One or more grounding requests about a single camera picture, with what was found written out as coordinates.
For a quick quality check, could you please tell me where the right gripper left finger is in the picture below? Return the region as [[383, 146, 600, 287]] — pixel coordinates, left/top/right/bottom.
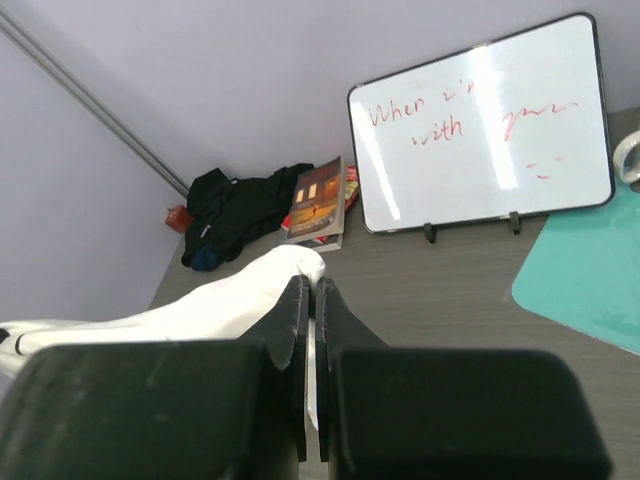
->
[[1, 276, 310, 479]]

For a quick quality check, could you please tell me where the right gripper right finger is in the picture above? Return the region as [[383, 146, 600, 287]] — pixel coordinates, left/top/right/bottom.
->
[[315, 279, 613, 479]]

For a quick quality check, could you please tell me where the white t-shirt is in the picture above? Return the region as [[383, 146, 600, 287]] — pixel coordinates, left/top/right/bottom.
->
[[0, 244, 329, 434]]

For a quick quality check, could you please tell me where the brown Edward Tulane book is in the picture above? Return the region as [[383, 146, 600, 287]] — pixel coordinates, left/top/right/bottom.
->
[[285, 156, 346, 244]]

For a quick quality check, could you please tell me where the red Treehouse book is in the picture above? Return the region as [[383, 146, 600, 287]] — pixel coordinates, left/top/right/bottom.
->
[[282, 164, 361, 246]]

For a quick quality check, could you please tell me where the blue Nineteen Eighty-Four book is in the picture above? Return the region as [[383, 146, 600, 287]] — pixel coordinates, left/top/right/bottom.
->
[[299, 233, 343, 253]]

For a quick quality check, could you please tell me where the dark blue cloth ball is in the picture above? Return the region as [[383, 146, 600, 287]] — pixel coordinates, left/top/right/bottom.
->
[[190, 245, 222, 272]]

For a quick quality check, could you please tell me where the left whiteboard stand foot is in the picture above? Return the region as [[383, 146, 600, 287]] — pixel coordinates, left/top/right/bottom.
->
[[423, 223, 437, 244]]

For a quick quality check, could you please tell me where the whiteboard stand foot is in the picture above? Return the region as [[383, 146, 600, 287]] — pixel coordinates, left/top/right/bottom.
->
[[423, 223, 437, 244], [509, 211, 521, 235]]

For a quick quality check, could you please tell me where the black t-shirt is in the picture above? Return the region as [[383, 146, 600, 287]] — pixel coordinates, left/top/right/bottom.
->
[[181, 163, 313, 269]]

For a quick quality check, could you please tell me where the red cube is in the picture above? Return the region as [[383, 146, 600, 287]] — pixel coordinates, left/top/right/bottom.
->
[[165, 205, 193, 234]]

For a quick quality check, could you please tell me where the right whiteboard stand foot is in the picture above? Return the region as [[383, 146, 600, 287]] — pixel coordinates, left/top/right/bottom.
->
[[509, 211, 521, 235]]

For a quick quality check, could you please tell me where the teal cutting board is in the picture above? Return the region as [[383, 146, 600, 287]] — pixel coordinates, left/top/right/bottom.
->
[[511, 183, 639, 355]]

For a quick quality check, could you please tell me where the white whiteboard with writing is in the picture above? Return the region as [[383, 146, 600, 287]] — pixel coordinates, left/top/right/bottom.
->
[[347, 12, 615, 233]]

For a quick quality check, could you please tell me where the white mug yellow inside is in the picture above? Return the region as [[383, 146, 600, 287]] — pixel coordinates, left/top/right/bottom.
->
[[612, 130, 640, 184]]

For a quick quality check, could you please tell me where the left aluminium frame post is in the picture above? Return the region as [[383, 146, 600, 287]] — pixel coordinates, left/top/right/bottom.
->
[[1, 6, 189, 197]]

